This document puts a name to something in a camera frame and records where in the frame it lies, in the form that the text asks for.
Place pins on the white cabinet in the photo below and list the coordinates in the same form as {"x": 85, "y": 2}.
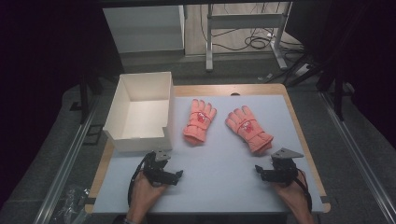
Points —
{"x": 143, "y": 28}

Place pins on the person's right hand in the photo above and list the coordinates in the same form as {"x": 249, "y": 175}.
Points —
{"x": 291, "y": 194}

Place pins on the white cardboard box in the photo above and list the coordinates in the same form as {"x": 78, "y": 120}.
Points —
{"x": 146, "y": 115}

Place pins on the black metal stand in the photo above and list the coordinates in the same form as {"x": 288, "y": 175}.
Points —
{"x": 84, "y": 99}
{"x": 338, "y": 93}

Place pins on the white power strip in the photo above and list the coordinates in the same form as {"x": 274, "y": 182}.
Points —
{"x": 302, "y": 70}

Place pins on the pale grey table mat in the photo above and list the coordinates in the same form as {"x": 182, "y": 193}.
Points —
{"x": 218, "y": 174}

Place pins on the person's left hand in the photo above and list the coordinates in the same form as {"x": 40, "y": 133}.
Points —
{"x": 144, "y": 193}

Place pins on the aluminium floor rail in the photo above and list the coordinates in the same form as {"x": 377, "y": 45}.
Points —
{"x": 67, "y": 168}
{"x": 358, "y": 155}

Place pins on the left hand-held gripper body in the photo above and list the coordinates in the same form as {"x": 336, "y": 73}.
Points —
{"x": 158, "y": 169}

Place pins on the black floor bracket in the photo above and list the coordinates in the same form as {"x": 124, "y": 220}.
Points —
{"x": 93, "y": 134}

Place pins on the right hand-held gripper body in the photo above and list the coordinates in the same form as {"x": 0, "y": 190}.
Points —
{"x": 285, "y": 168}

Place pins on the pink winter glove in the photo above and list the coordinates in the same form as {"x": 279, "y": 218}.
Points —
{"x": 199, "y": 123}
{"x": 249, "y": 129}

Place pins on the grey metal desk frame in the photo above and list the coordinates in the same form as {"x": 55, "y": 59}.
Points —
{"x": 243, "y": 21}

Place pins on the clear plastic bag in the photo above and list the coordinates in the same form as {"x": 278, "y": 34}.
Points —
{"x": 70, "y": 203}

